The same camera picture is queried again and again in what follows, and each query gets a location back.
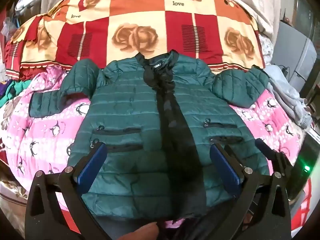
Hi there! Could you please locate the teal cloth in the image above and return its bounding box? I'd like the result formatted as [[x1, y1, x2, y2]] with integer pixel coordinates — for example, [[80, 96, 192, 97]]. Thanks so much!
[[7, 80, 34, 102]]

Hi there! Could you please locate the red patterned cloth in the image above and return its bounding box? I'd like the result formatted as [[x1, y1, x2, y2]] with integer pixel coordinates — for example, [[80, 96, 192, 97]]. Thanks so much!
[[287, 177, 313, 232]]

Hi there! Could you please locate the grey clothing pile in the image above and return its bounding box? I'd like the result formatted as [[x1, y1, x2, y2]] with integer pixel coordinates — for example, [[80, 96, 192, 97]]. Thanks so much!
[[264, 64, 313, 131]]

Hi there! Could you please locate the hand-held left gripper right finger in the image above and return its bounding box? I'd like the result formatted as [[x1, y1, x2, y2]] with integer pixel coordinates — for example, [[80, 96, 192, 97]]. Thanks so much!
[[209, 144, 292, 240]]

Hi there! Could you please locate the rose patterned checked blanket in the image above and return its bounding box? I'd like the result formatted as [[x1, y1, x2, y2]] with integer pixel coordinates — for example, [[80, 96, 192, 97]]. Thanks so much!
[[4, 0, 266, 81]]

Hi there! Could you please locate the grey cabinet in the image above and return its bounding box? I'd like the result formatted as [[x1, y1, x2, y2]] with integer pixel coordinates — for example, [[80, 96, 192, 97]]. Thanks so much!
[[271, 20, 318, 94]]

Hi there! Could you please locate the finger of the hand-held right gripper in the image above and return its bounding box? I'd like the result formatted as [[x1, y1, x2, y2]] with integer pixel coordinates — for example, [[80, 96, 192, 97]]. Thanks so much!
[[254, 139, 293, 181]]

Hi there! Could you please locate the brown floral cloth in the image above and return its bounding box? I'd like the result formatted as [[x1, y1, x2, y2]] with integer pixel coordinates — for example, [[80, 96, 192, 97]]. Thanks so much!
[[0, 97, 28, 137]]

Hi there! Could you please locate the person's left hand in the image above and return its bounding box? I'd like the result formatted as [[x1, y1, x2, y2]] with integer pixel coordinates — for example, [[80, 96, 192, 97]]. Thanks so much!
[[119, 223, 159, 240]]

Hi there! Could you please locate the dark green puffer jacket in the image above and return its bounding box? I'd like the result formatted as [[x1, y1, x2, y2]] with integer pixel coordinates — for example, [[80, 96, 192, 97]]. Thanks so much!
[[29, 50, 271, 221]]

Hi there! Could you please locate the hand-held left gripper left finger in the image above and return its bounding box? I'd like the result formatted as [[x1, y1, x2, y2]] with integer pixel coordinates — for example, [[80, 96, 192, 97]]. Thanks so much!
[[25, 142, 108, 240]]

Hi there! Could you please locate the pink penguin print blanket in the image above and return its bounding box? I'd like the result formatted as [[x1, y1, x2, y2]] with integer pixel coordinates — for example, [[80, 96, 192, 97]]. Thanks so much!
[[4, 65, 303, 232]]

